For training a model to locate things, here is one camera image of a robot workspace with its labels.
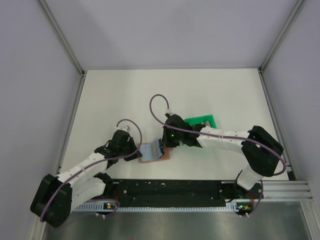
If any stack of light cards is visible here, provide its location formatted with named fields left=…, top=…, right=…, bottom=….
left=204, top=121, right=212, bottom=127

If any grey slotted cable duct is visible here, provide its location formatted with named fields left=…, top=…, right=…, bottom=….
left=74, top=202, right=250, bottom=213

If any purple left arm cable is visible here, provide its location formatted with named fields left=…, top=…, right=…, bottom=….
left=39, top=119, right=143, bottom=223

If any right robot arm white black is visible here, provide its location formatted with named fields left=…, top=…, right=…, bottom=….
left=162, top=113, right=284, bottom=198

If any aluminium frame rail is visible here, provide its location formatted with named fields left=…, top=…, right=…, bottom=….
left=262, top=180, right=313, bottom=202

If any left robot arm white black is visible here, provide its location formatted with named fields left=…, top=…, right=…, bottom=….
left=30, top=126, right=141, bottom=228

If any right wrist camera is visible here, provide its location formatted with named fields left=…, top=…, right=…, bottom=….
left=165, top=108, right=175, bottom=118

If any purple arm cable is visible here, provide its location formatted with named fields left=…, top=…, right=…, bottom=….
left=149, top=94, right=287, bottom=218
left=39, top=119, right=143, bottom=223

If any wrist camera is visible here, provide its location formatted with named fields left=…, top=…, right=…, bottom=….
left=120, top=125, right=131, bottom=133
left=165, top=108, right=175, bottom=118

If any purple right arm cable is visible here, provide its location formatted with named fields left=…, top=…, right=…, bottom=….
left=149, top=94, right=287, bottom=218

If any green plastic card bin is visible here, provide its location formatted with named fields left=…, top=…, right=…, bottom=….
left=181, top=114, right=218, bottom=147

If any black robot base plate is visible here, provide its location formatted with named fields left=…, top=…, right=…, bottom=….
left=104, top=179, right=262, bottom=207

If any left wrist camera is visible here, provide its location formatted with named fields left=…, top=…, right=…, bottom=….
left=120, top=125, right=131, bottom=133

